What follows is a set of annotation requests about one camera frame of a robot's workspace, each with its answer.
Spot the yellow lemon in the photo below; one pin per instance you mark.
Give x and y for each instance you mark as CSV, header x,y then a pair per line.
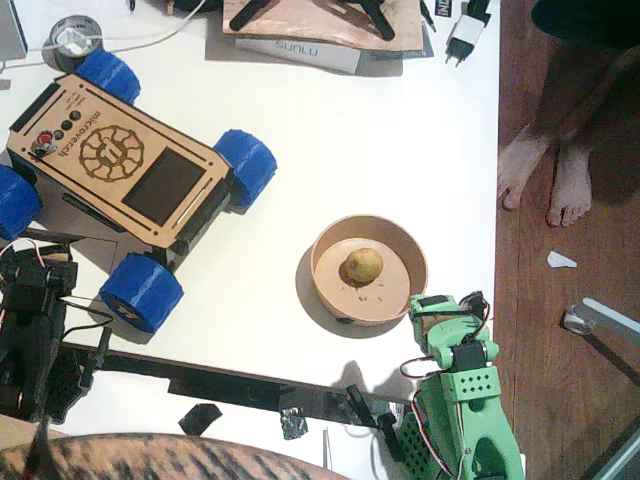
x,y
362,266

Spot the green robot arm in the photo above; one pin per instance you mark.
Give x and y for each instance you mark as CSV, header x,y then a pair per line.
x,y
475,425

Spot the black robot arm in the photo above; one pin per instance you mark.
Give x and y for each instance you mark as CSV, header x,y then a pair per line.
x,y
30,360

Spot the tan round bowl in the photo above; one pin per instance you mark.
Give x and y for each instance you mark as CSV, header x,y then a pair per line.
x,y
390,300

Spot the black table clamp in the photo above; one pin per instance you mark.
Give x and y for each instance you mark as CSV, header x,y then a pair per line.
x,y
392,437
97,357

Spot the white paper scrap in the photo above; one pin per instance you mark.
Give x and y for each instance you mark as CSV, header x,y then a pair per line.
x,y
560,259

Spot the grey metal furniture leg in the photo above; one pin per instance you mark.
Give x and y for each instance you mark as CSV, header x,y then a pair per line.
x,y
610,315

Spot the wooden rover body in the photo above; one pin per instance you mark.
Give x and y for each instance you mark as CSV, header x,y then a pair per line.
x,y
165,175

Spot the crumpled black tape piece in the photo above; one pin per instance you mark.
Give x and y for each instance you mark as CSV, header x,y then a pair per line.
x,y
294,425

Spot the person's right bare foot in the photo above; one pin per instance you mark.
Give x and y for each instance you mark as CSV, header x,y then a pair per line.
x,y
520,170

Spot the person's bare foot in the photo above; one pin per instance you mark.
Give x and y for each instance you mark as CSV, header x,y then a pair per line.
x,y
520,170
570,190

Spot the person's left bare foot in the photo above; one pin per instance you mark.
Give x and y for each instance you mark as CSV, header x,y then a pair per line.
x,y
570,190

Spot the small grey block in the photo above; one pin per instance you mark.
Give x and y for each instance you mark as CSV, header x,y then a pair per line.
x,y
4,84

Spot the flat black tape piece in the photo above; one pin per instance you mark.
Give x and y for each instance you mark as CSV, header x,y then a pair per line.
x,y
200,419

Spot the grey metal bar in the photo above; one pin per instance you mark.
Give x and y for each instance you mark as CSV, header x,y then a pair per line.
x,y
625,460

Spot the striped brown cushion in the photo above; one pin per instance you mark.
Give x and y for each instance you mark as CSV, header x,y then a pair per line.
x,y
175,460

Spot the grey metal box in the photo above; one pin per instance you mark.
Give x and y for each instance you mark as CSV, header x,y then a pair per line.
x,y
10,30

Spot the grey tape roll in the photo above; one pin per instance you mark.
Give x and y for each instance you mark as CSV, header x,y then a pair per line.
x,y
75,30

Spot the white black power adapter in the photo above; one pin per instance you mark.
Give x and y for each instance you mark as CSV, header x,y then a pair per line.
x,y
467,30

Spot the black pen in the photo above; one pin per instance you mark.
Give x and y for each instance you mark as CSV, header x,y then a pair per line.
x,y
428,20

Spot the black tripod stand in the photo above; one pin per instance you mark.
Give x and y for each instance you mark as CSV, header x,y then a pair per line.
x,y
382,25

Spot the white Sunlu box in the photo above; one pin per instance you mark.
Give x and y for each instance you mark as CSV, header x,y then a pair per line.
x,y
300,52

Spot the black printed card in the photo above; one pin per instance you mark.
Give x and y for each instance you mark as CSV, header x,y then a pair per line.
x,y
444,6

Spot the wooden board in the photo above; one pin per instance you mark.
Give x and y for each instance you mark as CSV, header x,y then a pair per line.
x,y
310,20

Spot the wrist camera with cardboard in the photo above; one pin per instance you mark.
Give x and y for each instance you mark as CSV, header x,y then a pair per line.
x,y
474,305

